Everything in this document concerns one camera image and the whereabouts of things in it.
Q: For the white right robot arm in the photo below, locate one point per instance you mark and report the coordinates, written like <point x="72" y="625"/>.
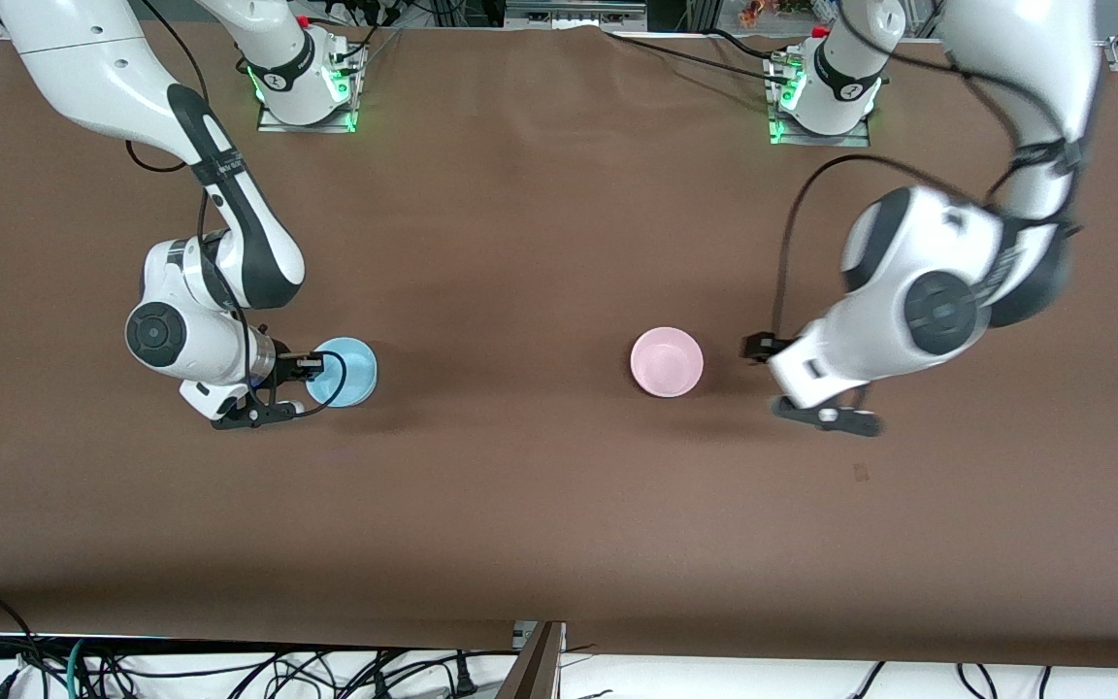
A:
<point x="83" y="68"/>

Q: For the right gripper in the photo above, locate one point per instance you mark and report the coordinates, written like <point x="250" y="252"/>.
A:
<point x="286" y="366"/>

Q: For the black power plug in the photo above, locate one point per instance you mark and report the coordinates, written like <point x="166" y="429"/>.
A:
<point x="465" y="682"/>

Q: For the pink bowl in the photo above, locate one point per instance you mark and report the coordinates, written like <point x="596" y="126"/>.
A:
<point x="666" y="361"/>

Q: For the dark brown post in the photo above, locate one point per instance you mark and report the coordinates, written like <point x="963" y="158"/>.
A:
<point x="532" y="675"/>

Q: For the blue bowl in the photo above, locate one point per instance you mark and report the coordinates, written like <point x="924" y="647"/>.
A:
<point x="350" y="374"/>

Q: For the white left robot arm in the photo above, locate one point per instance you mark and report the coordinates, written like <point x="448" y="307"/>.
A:
<point x="937" y="311"/>

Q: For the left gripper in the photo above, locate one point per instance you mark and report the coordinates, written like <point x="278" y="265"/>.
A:
<point x="762" y="346"/>

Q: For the orange background item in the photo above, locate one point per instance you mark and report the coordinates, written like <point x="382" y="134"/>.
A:
<point x="758" y="12"/>

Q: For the brown table cover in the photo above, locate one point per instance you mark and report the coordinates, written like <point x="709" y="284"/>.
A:
<point x="520" y="243"/>

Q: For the aluminium frame rail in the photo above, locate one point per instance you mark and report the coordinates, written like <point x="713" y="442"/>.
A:
<point x="574" y="12"/>

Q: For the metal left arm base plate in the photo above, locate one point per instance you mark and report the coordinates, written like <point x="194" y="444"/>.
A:
<point x="816" y="140"/>

